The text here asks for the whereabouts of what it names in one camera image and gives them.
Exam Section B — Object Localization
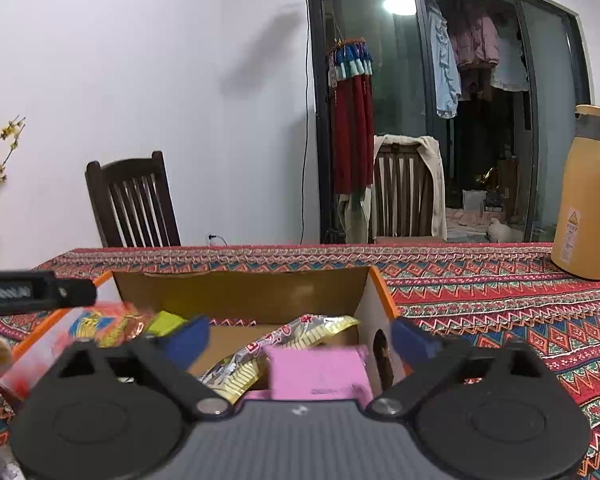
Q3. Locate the red tassel hanging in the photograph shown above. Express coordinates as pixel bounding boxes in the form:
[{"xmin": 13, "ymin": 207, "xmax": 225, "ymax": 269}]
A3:
[{"xmin": 328, "ymin": 39, "xmax": 376, "ymax": 196}]

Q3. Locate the cardboard box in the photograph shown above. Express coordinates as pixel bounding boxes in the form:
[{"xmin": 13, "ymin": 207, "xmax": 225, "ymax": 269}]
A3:
[{"xmin": 10, "ymin": 266, "xmax": 406, "ymax": 403}]

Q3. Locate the pink jacket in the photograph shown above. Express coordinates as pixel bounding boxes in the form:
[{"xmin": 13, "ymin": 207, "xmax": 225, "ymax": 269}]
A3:
[{"xmin": 450, "ymin": 7, "xmax": 501, "ymax": 68}]

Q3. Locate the yellow thermos bottle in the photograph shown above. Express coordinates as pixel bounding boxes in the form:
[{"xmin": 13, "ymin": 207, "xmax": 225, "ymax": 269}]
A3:
[{"xmin": 551, "ymin": 105, "xmax": 600, "ymax": 281}]

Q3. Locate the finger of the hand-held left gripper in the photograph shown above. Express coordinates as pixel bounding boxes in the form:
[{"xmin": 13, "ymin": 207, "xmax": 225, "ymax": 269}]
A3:
[{"xmin": 56, "ymin": 280, "xmax": 98, "ymax": 308}]

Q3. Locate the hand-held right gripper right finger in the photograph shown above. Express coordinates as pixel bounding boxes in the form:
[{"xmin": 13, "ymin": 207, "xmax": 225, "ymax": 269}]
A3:
[{"xmin": 367, "ymin": 317, "xmax": 548, "ymax": 421}]

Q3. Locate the silver yellow snack packet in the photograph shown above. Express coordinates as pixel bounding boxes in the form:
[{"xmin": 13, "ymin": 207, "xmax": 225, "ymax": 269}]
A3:
[{"xmin": 200, "ymin": 314, "xmax": 361, "ymax": 403}]

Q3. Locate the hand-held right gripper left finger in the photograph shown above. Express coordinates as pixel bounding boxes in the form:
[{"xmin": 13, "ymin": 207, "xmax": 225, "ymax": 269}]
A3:
[{"xmin": 55, "ymin": 316, "xmax": 233, "ymax": 420}]

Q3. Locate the brown slatted wooden chair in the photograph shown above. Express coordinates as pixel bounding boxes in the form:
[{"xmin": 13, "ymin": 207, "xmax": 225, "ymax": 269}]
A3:
[{"xmin": 372, "ymin": 134, "xmax": 448, "ymax": 242}]

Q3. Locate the black framed glass door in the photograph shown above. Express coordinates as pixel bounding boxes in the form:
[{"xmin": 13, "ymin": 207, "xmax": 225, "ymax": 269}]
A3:
[{"xmin": 305, "ymin": 0, "xmax": 596, "ymax": 244}]

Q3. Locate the black cable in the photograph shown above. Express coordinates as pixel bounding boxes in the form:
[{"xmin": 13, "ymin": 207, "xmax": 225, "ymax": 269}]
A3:
[{"xmin": 300, "ymin": 0, "xmax": 312, "ymax": 243}]

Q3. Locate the white hanging garment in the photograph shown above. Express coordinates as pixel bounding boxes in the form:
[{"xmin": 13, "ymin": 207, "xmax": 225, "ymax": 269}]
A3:
[{"xmin": 490, "ymin": 25, "xmax": 530, "ymax": 92}]

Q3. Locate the pink packet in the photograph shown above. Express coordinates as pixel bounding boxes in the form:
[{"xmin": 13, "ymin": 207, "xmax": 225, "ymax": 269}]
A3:
[{"xmin": 265, "ymin": 345, "xmax": 373, "ymax": 403}]

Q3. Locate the light blue shirt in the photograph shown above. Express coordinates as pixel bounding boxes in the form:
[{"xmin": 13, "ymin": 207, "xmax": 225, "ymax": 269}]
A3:
[{"xmin": 427, "ymin": 2, "xmax": 462, "ymax": 120}]

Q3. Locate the dark wooden chair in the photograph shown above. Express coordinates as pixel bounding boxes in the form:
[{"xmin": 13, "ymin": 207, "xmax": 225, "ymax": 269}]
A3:
[{"xmin": 85, "ymin": 151, "xmax": 182, "ymax": 248}]

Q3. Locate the yellow-green packet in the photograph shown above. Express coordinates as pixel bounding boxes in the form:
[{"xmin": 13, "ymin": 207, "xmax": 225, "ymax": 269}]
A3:
[{"xmin": 147, "ymin": 311, "xmax": 188, "ymax": 338}]

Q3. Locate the silver foil packet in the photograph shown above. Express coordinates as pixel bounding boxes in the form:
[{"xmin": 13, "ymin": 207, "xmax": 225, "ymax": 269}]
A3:
[{"xmin": 0, "ymin": 432, "xmax": 23, "ymax": 480}]

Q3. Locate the beige hanging cloth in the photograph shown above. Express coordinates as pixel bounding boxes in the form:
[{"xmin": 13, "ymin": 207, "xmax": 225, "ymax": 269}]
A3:
[{"xmin": 339, "ymin": 187, "xmax": 373, "ymax": 243}]

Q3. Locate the beige garment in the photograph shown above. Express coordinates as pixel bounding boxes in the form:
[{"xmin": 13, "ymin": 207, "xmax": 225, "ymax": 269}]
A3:
[{"xmin": 375, "ymin": 134, "xmax": 448, "ymax": 240}]

